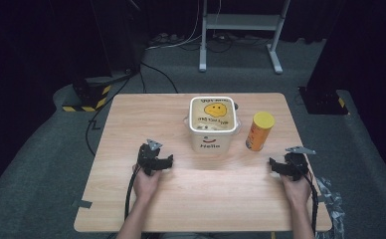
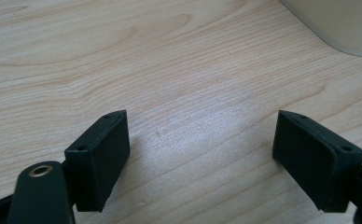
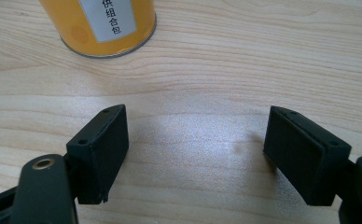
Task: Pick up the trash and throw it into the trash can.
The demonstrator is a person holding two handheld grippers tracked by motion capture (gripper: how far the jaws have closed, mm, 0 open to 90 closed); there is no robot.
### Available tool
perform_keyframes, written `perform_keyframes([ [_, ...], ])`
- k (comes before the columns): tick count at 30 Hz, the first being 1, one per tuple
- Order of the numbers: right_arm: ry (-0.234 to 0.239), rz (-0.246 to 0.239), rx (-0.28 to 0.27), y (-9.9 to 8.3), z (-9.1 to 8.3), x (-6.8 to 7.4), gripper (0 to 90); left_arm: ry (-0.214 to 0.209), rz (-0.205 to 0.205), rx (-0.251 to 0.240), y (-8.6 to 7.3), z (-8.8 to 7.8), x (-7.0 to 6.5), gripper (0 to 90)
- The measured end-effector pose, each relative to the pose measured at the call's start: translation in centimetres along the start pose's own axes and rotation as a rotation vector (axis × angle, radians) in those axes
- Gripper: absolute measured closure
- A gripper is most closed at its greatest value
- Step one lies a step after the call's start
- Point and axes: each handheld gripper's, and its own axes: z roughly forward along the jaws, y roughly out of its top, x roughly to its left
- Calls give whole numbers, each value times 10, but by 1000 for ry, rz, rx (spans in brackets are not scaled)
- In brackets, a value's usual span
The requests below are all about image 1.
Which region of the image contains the person's right hand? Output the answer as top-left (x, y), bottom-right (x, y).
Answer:
top-left (280, 173), bottom-right (312, 207)

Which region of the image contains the person's left hand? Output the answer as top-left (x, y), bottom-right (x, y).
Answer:
top-left (132, 164), bottom-right (162, 201)

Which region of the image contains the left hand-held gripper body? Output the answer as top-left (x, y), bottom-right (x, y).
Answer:
top-left (136, 138), bottom-right (165, 176)

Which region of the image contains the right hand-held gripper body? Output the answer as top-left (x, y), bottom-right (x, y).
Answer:
top-left (283, 145), bottom-right (317, 182)

